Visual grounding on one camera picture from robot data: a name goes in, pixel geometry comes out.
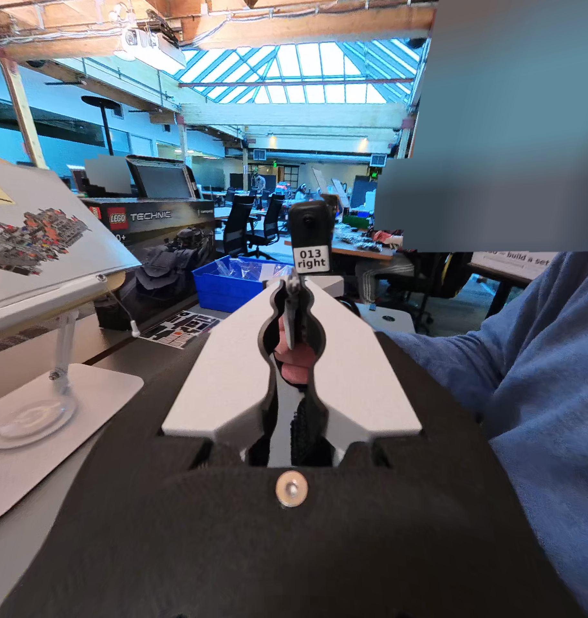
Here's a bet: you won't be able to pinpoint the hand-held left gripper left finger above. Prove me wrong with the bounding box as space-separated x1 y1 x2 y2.
162 279 288 466

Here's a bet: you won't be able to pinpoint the black monitor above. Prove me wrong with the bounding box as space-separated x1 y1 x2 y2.
125 154 203 200

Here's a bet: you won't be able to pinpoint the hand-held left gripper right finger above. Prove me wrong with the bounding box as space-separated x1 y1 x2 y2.
292 279 423 466

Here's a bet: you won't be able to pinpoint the black office chair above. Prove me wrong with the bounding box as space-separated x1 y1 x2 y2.
222 194 256 259
248 193 286 261

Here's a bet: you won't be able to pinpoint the white ceiling projector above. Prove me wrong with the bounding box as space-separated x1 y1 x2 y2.
113 26 187 73

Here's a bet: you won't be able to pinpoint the person's right forearm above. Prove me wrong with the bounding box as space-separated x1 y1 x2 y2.
386 290 531 435

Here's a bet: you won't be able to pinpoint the person's right hand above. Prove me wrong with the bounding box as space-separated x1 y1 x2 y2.
274 316 320 385

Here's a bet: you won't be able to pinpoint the clear plastic parts bags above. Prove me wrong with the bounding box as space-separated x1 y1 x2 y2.
214 256 294 283

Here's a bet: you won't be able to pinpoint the white book stand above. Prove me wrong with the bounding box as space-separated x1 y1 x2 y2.
0 270 145 527

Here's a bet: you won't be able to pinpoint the wooden background table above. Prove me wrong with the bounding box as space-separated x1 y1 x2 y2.
318 234 406 261

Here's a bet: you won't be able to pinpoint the blue plastic bin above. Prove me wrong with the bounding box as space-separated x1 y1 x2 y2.
192 256 294 314

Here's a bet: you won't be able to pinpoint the lego instruction booklet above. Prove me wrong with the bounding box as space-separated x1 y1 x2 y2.
0 154 142 339

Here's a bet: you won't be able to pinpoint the black striped jacket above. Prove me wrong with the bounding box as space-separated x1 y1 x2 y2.
359 253 449 305

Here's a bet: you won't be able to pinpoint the white sign with black pattern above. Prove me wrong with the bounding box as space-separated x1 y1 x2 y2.
470 251 560 282

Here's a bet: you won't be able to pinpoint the black standing lamp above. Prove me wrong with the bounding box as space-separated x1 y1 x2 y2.
81 96 123 156

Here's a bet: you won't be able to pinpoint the dark grey lego connector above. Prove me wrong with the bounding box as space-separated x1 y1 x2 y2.
283 267 305 312

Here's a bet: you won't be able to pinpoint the lego sticker sheet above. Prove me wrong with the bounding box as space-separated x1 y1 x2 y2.
140 310 222 349

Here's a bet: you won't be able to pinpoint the black lego set box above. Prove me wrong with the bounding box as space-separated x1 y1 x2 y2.
79 195 217 331

